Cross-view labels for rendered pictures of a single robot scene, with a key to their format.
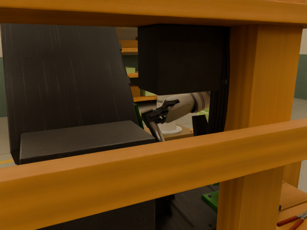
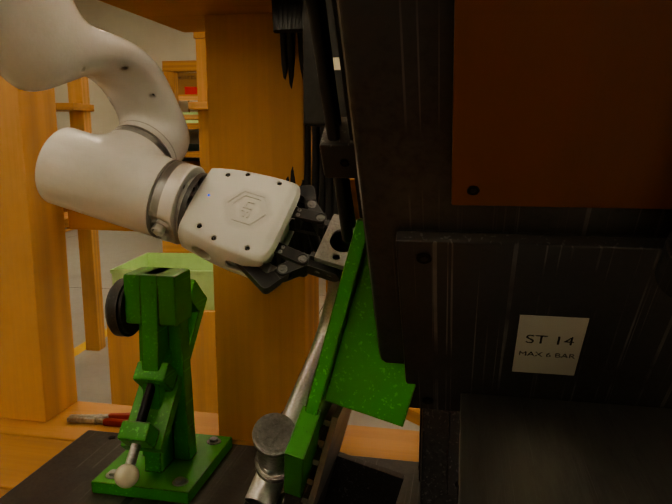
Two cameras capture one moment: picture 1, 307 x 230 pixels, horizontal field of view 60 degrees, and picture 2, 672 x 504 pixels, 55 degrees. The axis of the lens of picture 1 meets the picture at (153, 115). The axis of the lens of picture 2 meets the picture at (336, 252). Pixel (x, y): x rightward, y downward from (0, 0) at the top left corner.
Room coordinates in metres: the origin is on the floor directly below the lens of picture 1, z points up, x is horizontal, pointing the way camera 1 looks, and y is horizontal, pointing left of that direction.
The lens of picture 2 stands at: (1.36, 0.38, 1.33)
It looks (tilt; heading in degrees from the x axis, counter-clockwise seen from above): 10 degrees down; 216
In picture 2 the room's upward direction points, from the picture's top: straight up
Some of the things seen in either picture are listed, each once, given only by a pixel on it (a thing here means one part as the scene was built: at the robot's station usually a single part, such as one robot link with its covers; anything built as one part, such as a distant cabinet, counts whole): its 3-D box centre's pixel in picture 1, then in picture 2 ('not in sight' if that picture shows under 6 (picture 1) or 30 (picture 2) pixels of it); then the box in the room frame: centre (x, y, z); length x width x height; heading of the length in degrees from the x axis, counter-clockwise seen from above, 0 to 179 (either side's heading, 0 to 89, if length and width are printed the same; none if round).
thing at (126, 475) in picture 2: not in sight; (131, 458); (0.93, -0.23, 0.96); 0.06 x 0.03 x 0.06; 25
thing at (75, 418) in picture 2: (296, 220); (115, 419); (0.78, -0.48, 0.89); 0.16 x 0.05 x 0.01; 123
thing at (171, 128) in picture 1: (166, 115); not in sight; (1.59, -0.08, 1.04); 0.19 x 0.19 x 0.18
